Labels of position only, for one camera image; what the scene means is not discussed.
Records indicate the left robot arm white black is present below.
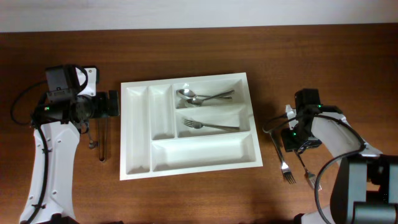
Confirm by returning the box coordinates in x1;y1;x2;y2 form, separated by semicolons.
19;64;120;223

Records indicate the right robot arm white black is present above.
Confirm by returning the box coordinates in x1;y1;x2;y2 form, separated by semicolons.
281;88;397;223

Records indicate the small steel teaspoon angled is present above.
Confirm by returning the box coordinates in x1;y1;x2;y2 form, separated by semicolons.
86;126;98;149

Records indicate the white plastic cutlery tray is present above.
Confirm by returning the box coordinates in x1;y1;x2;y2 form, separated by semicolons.
119;73;262;180

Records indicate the steel tablespoon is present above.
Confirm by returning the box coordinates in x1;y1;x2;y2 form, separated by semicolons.
184;90;235;108
175;88;233;101

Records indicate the steel fork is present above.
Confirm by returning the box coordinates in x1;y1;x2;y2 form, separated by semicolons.
183;119;240;132
269;132;296;184
294;151;322;191

